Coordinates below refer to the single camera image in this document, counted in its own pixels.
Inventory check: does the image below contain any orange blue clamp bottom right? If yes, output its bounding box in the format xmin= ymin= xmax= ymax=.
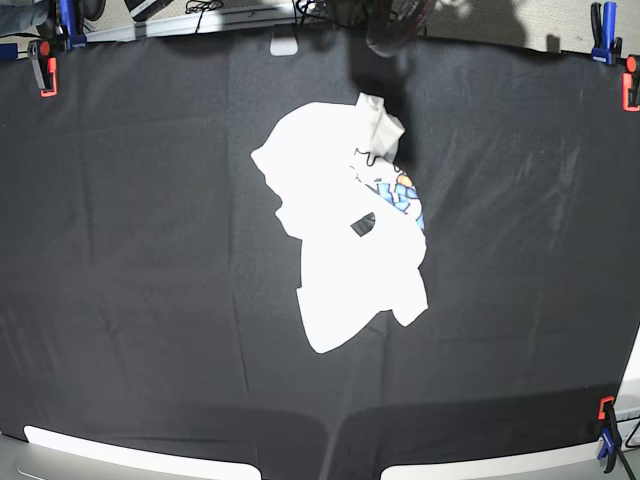
xmin=597 ymin=396 xmax=622 ymax=474

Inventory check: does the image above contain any dark overhead camera mount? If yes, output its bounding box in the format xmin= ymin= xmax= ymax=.
xmin=366 ymin=0 xmax=436 ymax=58

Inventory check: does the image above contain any orange clamp top right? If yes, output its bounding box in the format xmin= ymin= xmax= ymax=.
xmin=622 ymin=55 xmax=639 ymax=112

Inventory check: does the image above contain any white printed t-shirt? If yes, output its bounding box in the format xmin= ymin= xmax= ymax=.
xmin=251 ymin=93 xmax=428 ymax=354

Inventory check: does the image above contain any silver camera stand base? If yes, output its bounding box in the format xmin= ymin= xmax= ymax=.
xmin=269 ymin=24 xmax=299 ymax=57

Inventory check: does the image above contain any orange clamp top left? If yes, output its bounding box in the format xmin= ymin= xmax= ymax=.
xmin=27 ymin=40 xmax=58 ymax=98

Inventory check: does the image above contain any blue clamp top right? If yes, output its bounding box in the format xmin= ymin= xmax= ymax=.
xmin=590 ymin=1 xmax=623 ymax=66

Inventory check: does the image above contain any black table cloth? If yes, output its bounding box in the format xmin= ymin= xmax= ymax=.
xmin=1 ymin=28 xmax=639 ymax=479

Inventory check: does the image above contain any blue clamp top left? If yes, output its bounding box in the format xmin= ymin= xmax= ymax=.
xmin=57 ymin=0 xmax=87 ymax=50

